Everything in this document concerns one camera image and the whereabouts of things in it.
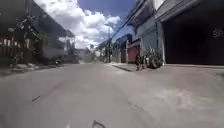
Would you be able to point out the utility pole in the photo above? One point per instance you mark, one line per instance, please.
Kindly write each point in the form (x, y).
(108, 45)

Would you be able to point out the grey concrete road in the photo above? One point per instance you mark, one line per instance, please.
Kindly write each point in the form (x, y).
(100, 96)

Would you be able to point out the building with red gate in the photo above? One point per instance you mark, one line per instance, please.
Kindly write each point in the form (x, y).
(138, 36)

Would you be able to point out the potted plants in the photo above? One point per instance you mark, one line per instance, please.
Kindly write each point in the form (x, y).
(150, 58)

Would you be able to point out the robot's own part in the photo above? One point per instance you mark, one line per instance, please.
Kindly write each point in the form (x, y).
(98, 124)

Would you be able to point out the building with dark garage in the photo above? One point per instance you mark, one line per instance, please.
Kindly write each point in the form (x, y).
(193, 33)

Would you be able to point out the dark house with fence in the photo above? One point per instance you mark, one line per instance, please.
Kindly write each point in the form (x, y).
(26, 36)

